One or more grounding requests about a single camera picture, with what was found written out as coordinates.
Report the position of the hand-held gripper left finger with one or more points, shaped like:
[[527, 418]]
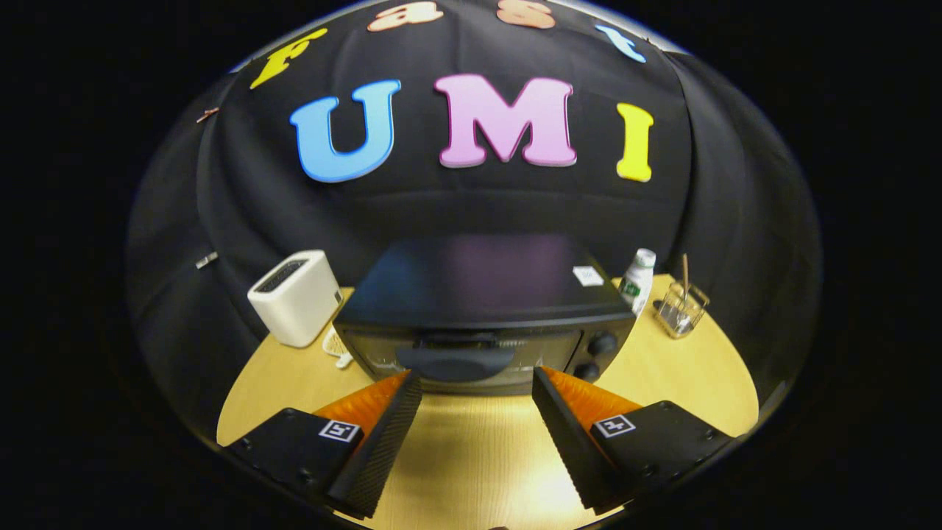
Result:
[[383, 442]]

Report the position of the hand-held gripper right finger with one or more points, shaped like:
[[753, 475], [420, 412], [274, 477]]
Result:
[[567, 442]]

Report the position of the black toaster oven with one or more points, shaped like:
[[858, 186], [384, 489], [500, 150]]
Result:
[[478, 287]]

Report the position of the white bread toaster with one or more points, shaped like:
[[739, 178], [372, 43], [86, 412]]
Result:
[[298, 302]]

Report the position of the white power plug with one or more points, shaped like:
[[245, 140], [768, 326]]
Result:
[[337, 347]]

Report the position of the white bottle with green label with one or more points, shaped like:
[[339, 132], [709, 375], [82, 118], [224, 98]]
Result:
[[637, 283]]

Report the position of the wooden stick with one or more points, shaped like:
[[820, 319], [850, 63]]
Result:
[[685, 276]]

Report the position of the white clip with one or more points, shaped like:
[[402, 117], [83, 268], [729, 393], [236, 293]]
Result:
[[207, 260]]

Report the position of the black backdrop cloth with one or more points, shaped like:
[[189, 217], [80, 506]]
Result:
[[699, 184]]

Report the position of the red clip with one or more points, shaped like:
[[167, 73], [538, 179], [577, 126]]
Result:
[[207, 115]]

